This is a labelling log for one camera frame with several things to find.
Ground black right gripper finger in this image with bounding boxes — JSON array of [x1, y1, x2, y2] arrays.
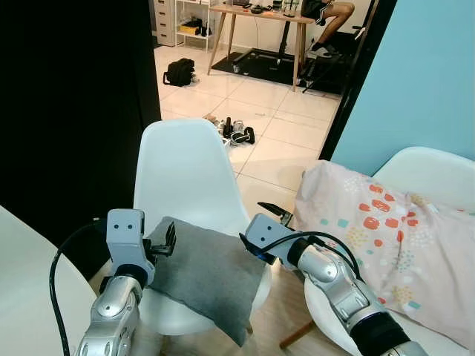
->
[[257, 201, 295, 225]]

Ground white chair with grey cushion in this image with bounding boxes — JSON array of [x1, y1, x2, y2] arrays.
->
[[133, 118, 272, 339]]

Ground pink patterned pillow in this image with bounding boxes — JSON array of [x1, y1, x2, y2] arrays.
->
[[292, 159, 475, 351]]

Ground white chair with patterned pillow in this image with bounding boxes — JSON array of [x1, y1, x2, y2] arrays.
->
[[303, 146, 475, 356]]

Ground grey square cushion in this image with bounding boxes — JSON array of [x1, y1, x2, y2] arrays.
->
[[144, 216, 269, 348]]

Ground black and silver gadget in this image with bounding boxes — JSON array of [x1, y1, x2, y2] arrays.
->
[[203, 114, 257, 147]]

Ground white round table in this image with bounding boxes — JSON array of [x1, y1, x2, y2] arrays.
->
[[0, 205, 98, 356]]

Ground black floor mat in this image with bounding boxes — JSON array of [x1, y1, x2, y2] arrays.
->
[[211, 47, 350, 95]]

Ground black bag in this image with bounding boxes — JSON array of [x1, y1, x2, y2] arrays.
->
[[163, 58, 198, 88]]

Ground black door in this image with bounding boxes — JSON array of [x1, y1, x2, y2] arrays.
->
[[0, 0, 162, 257]]

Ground wooden desk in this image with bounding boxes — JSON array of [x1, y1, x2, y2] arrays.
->
[[207, 2, 317, 92]]

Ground seated person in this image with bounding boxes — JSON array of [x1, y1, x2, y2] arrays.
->
[[300, 0, 356, 59]]

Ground white drawer unit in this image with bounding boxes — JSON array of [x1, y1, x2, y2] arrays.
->
[[153, 0, 179, 47]]

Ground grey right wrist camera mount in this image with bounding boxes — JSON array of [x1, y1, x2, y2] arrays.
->
[[244, 214, 298, 266]]

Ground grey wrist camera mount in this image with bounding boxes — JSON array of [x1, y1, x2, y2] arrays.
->
[[106, 208, 156, 287], [244, 214, 298, 266]]

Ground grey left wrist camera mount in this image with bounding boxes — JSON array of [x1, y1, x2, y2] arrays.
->
[[106, 208, 156, 287]]

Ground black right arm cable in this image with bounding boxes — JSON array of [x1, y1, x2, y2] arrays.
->
[[260, 231, 364, 281]]

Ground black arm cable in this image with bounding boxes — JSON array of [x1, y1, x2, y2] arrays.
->
[[49, 220, 109, 356], [260, 231, 364, 281]]

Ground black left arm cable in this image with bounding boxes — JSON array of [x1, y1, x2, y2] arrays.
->
[[49, 220, 109, 356]]

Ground black door frame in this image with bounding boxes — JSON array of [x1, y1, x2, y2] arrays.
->
[[318, 0, 399, 162]]

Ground white wire shelf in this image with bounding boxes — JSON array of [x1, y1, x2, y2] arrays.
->
[[174, 0, 217, 52]]

